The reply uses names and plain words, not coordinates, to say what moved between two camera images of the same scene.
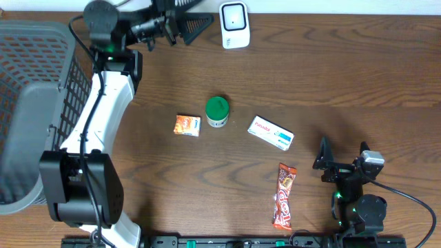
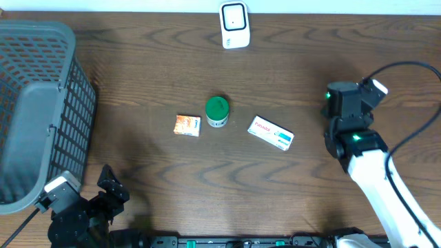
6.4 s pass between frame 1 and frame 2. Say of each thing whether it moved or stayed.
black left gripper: moved
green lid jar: stayed
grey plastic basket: stayed
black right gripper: moved
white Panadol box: stayed
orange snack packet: stayed
